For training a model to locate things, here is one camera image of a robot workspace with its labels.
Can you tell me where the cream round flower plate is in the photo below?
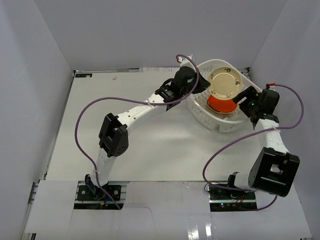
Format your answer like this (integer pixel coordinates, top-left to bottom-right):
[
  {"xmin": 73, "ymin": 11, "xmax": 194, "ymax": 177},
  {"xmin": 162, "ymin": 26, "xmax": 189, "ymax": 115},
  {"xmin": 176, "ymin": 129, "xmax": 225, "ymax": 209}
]
[{"xmin": 207, "ymin": 66, "xmax": 243, "ymax": 101}]

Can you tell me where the orange round plate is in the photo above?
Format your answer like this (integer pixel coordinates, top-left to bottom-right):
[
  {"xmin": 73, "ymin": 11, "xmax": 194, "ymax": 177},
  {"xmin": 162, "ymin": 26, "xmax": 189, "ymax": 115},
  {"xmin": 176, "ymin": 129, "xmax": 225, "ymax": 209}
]
[{"xmin": 207, "ymin": 95, "xmax": 238, "ymax": 114}]

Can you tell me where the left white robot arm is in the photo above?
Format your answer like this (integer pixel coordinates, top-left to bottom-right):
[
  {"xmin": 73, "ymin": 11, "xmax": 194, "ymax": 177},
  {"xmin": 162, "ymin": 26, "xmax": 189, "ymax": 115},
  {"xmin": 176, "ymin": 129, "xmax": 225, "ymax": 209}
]
[{"xmin": 85, "ymin": 66, "xmax": 211, "ymax": 200}]

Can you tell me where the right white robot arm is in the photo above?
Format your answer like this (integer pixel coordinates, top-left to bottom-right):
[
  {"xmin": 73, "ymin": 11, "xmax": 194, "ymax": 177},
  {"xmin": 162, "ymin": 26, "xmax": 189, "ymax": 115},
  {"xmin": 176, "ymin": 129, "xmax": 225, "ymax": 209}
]
[{"xmin": 232, "ymin": 86, "xmax": 300, "ymax": 197}]

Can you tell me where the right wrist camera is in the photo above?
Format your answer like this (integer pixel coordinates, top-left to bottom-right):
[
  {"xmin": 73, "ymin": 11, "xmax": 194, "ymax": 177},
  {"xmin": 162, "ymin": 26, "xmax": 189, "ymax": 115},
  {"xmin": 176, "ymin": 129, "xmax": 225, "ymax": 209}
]
[{"xmin": 265, "ymin": 83, "xmax": 276, "ymax": 91}]

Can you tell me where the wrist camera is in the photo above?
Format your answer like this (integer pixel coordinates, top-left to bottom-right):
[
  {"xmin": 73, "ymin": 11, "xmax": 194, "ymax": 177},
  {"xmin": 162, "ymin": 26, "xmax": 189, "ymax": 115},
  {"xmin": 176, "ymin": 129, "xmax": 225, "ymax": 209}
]
[
  {"xmin": 177, "ymin": 55, "xmax": 194, "ymax": 67},
  {"xmin": 265, "ymin": 83, "xmax": 276, "ymax": 91}
]

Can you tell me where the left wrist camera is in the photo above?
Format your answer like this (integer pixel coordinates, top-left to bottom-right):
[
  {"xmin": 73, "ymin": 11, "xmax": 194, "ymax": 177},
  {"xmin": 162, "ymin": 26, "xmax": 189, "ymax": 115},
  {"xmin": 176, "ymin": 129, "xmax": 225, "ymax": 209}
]
[{"xmin": 177, "ymin": 55, "xmax": 194, "ymax": 67}]

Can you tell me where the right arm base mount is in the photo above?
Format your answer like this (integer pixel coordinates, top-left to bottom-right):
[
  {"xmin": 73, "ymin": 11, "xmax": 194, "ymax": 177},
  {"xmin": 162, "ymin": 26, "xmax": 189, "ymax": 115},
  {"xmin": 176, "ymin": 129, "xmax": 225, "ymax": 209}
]
[{"xmin": 204, "ymin": 183, "xmax": 258, "ymax": 213}]

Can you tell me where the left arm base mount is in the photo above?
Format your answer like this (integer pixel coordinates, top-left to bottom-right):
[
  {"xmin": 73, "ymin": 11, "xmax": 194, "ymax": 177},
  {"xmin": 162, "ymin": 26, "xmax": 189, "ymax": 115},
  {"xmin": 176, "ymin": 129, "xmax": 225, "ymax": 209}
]
[{"xmin": 76, "ymin": 174, "xmax": 122, "ymax": 201}]

